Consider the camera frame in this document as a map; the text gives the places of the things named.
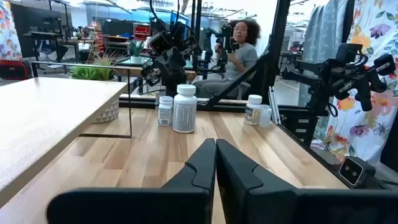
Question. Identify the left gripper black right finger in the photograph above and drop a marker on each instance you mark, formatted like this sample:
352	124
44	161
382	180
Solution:
255	199

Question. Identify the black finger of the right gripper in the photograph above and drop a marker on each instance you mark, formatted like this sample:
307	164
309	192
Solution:
183	53
165	63

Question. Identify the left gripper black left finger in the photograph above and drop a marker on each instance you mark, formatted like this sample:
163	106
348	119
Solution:
186	199

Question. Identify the white melatonin bottle blue label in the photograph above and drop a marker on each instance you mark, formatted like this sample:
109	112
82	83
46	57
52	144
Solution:
165	113

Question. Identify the large white medicine bottle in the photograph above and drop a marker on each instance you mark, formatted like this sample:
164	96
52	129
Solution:
184	115

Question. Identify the white bottle with colourful label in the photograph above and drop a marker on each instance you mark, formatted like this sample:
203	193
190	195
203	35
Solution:
252	113

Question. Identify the black background robot arm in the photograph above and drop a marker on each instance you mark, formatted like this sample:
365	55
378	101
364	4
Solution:
224	43

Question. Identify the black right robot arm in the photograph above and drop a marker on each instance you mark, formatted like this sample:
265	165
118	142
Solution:
174	82

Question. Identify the wooden shelf with black legs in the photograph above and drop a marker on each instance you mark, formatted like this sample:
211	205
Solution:
46	118

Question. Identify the small plant in white pot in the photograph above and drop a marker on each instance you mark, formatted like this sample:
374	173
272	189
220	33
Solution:
136	51

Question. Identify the red storage bins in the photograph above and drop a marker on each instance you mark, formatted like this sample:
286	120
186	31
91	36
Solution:
141	31

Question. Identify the succulent in triangle-patterned pot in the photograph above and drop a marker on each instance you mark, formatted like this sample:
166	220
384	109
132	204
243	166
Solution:
93	73

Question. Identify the person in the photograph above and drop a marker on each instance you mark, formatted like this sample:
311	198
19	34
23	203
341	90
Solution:
244	56

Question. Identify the silver aluminium profile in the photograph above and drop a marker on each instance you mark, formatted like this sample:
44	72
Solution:
273	104

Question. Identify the black monitor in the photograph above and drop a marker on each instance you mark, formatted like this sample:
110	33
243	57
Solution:
35	29

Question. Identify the white floral cloth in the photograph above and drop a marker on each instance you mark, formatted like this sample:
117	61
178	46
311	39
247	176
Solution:
9	34
370	133

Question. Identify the grey-blue curtain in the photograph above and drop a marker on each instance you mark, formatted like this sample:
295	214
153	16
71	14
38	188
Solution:
323	34

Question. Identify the black aluminium table frame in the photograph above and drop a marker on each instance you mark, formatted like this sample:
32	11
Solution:
278	37

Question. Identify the table-level camera box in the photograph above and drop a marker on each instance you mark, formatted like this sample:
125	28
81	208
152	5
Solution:
354	171

